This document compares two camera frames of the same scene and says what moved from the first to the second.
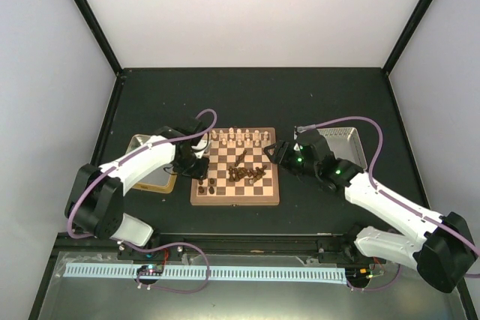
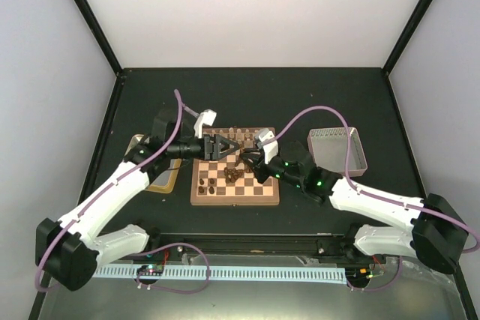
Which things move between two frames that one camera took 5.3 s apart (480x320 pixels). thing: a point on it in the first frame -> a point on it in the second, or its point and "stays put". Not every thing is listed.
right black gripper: (281, 153) -> (258, 168)
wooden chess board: (240, 173) stays put
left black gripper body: (196, 171) -> (209, 156)
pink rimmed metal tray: (346, 144) stays put
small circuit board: (150, 270) stays put
